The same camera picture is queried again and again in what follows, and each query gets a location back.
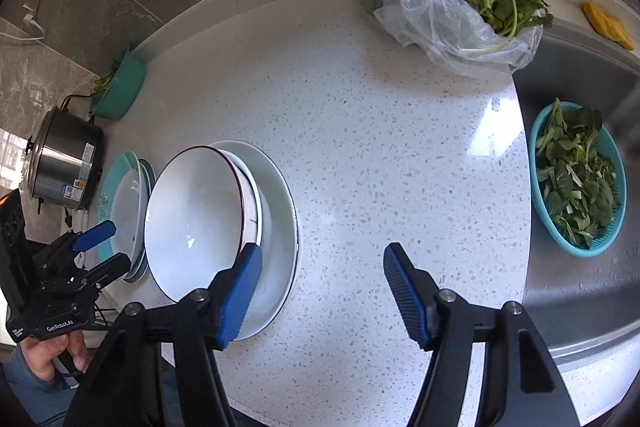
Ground pink floral bowl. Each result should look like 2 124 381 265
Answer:
144 147 262 303

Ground steel rice cooker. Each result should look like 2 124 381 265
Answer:
24 94 106 212

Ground leafy greens in colander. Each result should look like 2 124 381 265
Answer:
535 99 618 250

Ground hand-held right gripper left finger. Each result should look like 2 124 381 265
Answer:
65 243 264 427

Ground steel sink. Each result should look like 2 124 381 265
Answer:
510 19 640 358

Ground yellow cloth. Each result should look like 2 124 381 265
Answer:
581 2 636 50

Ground grey gradient plate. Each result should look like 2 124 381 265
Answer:
109 158 151 282

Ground person's left forearm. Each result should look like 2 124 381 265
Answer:
0 347 81 427

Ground teal colander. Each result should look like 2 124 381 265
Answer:
528 99 628 258

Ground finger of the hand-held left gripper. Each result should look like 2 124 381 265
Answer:
71 220 117 254
82 253 132 290

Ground teal basin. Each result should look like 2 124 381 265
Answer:
90 46 147 120

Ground leafy greens in basin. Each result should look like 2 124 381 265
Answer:
90 54 123 105

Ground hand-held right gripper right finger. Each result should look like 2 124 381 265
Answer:
382 242 583 427

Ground person's left hand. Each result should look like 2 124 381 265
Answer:
22 329 93 378

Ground large oval white bowl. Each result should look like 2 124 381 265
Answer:
209 140 301 342

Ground large teal floral plate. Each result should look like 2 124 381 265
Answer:
98 150 157 284

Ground white plug and cable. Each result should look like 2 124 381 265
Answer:
0 14 46 42

